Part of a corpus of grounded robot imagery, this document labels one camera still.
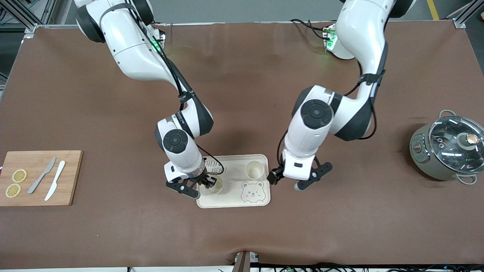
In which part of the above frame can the brown table mat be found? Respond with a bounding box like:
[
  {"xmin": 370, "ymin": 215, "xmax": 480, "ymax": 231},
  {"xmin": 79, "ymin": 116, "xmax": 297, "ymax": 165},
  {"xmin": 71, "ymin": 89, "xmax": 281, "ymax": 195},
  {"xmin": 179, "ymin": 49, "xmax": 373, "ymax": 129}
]
[{"xmin": 0, "ymin": 21, "xmax": 484, "ymax": 269}]

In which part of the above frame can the cream bear print tray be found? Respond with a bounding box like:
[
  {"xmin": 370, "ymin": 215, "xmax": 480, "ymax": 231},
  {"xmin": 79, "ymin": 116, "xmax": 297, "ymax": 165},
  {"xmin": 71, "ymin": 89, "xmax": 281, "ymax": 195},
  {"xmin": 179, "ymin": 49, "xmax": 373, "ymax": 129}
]
[{"xmin": 196, "ymin": 154, "xmax": 271, "ymax": 209}]

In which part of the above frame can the aluminium frame profile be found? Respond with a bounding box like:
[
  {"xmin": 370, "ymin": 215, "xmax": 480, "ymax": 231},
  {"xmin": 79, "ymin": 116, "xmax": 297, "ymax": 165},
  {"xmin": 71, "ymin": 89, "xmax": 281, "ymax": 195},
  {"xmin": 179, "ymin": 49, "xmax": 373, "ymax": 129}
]
[
  {"xmin": 0, "ymin": 0, "xmax": 57, "ymax": 32},
  {"xmin": 446, "ymin": 0, "xmax": 484, "ymax": 29}
]

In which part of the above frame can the wooden cutting board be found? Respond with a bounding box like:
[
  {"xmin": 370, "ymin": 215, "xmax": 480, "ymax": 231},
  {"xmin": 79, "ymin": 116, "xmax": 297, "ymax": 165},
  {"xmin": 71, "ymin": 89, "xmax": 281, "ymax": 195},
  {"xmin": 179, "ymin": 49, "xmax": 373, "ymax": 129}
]
[{"xmin": 0, "ymin": 150, "xmax": 83, "ymax": 206}]

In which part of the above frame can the grey-green electric pot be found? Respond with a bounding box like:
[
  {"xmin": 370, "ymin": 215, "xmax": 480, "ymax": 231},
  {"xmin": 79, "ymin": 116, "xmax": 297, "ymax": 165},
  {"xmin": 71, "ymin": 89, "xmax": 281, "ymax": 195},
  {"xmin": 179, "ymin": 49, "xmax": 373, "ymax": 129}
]
[{"xmin": 410, "ymin": 110, "xmax": 484, "ymax": 185}]

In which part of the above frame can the grey plastic knife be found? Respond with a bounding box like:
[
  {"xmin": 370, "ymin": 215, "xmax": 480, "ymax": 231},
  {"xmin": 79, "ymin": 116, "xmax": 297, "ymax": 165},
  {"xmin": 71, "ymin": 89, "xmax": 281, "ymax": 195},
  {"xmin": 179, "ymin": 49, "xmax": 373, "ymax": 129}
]
[{"xmin": 27, "ymin": 157, "xmax": 56, "ymax": 195}]

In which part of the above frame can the brown camera mount post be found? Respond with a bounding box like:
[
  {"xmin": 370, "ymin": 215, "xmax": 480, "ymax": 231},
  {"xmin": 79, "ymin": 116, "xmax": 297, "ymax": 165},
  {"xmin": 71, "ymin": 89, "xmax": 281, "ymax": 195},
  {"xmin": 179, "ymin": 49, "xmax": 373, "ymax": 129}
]
[{"xmin": 233, "ymin": 250, "xmax": 251, "ymax": 272}]

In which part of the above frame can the glass pot lid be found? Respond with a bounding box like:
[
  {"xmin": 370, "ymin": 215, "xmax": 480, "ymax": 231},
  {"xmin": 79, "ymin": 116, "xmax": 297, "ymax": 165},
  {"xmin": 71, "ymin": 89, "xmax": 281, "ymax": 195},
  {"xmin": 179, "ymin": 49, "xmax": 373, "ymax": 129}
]
[{"xmin": 429, "ymin": 115, "xmax": 484, "ymax": 168}]

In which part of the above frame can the white plastic cup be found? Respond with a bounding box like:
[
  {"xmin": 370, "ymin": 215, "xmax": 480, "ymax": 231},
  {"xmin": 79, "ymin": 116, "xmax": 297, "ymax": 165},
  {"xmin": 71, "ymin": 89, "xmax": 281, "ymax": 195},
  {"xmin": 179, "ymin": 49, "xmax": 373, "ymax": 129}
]
[
  {"xmin": 245, "ymin": 161, "xmax": 264, "ymax": 179},
  {"xmin": 204, "ymin": 176, "xmax": 224, "ymax": 195}
]

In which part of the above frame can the white plastic knife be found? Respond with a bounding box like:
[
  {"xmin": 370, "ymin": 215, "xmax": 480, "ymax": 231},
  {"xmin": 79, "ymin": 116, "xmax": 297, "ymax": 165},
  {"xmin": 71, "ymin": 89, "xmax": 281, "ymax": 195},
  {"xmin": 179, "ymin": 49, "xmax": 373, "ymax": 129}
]
[{"xmin": 45, "ymin": 161, "xmax": 66, "ymax": 201}]

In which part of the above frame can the black base cable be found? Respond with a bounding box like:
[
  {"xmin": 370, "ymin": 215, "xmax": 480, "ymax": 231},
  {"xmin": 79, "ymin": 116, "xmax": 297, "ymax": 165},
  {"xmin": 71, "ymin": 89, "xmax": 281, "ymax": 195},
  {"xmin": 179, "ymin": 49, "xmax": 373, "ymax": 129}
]
[{"xmin": 290, "ymin": 18, "xmax": 330, "ymax": 40}]

